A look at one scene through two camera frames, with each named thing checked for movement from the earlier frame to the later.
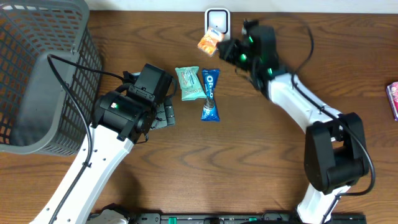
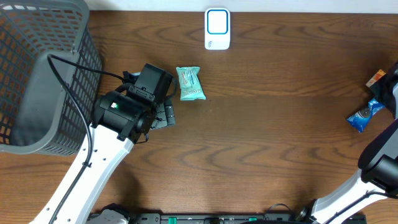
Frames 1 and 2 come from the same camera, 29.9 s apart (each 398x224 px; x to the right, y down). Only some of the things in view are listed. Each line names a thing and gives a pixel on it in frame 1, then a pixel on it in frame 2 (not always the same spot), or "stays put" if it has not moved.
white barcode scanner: x=218 y=18 stays put
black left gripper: x=168 y=112 stays put
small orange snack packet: x=208 y=43 to x=378 y=74
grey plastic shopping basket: x=37 y=115 stays put
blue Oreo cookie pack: x=210 y=78 to x=360 y=119
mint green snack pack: x=190 y=83 stays put
